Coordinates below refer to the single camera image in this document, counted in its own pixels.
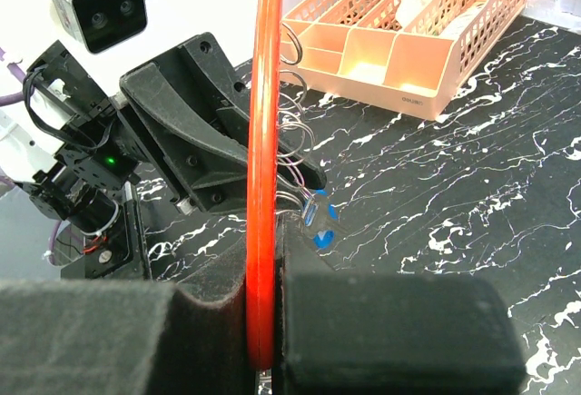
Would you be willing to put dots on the white labelled packet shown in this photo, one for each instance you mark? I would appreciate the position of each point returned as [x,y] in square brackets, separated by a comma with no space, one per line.
[456,27]

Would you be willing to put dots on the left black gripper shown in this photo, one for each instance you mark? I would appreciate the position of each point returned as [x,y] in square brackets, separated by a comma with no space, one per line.
[189,111]

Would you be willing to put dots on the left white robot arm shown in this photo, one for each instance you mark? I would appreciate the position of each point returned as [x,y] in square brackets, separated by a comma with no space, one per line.
[75,151]

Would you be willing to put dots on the orange plastic desk organizer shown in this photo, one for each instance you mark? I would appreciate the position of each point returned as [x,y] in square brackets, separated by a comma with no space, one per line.
[356,49]

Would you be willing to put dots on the blue key tag with key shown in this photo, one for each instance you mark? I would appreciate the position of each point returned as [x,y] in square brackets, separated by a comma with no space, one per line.
[319,221]

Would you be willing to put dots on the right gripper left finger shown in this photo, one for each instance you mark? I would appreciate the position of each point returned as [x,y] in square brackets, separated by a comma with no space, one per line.
[128,337]

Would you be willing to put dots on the white and red keyring holder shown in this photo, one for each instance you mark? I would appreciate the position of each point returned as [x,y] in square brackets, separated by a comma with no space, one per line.
[262,184]

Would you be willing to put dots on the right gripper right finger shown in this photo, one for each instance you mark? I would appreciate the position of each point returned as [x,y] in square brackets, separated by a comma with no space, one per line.
[357,332]

